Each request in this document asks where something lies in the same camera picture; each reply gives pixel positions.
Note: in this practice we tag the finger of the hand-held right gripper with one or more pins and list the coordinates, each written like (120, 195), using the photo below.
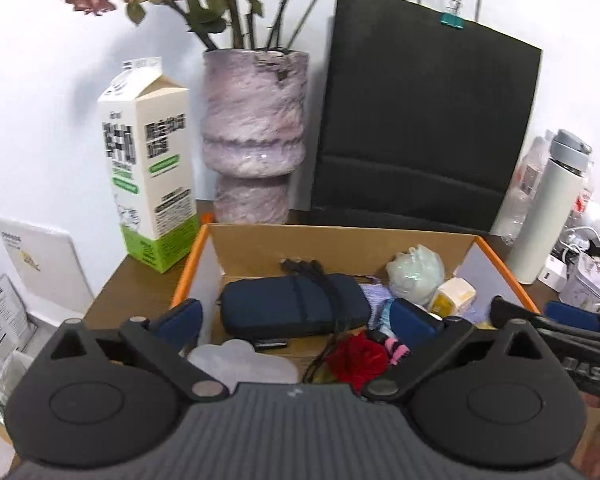
(512, 310)
(572, 314)

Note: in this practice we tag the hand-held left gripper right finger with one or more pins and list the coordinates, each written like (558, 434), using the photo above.
(415, 322)

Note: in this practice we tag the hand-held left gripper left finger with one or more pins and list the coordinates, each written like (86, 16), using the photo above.
(180, 322)

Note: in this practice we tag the blue patterned tissue packet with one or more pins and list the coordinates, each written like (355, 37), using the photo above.
(387, 315)

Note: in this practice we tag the small pink toy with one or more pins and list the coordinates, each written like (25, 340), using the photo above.
(395, 352)

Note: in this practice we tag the yellow white small packet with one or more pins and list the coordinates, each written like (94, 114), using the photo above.
(452, 297)

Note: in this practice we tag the red fabric rose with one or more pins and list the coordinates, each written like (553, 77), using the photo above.
(357, 357)

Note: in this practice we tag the navy zip case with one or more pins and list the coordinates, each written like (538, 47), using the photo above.
(280, 310)

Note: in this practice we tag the red orange cardboard box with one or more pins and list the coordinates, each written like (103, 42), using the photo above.
(260, 250)

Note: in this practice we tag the wooden desktop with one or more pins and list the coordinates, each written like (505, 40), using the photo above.
(130, 290)

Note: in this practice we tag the small pale tin box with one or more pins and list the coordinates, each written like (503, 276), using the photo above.
(587, 280)

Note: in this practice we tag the white charger plug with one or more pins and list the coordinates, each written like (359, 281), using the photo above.
(555, 275)

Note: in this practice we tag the white thermos bottle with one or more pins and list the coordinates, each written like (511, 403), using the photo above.
(545, 215)

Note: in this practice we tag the clear water bottle red label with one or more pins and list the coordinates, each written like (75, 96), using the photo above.
(525, 180)
(582, 205)

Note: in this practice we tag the white green milk carton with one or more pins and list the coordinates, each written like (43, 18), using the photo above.
(150, 185)

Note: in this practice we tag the blue white printed box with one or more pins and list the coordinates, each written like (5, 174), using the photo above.
(2, 315)

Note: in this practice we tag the clear plastic bag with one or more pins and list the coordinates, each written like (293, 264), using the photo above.
(7, 385)

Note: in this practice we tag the black paper bag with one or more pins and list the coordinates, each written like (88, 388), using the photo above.
(420, 135)

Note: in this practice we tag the pink marbled vase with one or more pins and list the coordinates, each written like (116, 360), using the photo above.
(255, 125)

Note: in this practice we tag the green binder clip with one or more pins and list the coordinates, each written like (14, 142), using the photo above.
(451, 20)

